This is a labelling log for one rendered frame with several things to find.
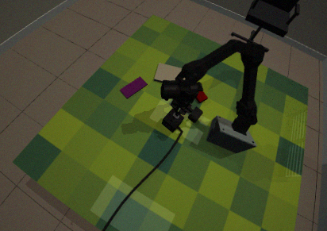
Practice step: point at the purple flat rectangular pad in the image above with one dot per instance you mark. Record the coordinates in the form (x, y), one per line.
(133, 87)

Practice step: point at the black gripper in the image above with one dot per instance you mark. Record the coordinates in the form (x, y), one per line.
(185, 107)

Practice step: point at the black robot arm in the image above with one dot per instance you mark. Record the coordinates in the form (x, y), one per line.
(252, 56)

